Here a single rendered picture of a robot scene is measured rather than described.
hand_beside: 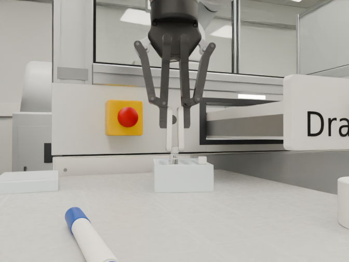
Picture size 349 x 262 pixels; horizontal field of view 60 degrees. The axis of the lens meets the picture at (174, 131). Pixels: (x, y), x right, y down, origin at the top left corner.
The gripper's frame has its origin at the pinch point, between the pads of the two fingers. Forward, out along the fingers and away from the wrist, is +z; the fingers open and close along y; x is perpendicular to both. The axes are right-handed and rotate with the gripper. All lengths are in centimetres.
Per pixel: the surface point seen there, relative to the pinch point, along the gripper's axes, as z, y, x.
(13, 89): -52, -161, 319
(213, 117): -3.1, 10.7, 20.4
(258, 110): -3.3, 15.2, 4.2
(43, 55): -93, -129, 326
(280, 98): -8.6, 30.4, 29.2
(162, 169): 5.8, -2.1, -5.2
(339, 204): 7.1, 13.0, -21.6
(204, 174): 6.6, 3.8, -5.2
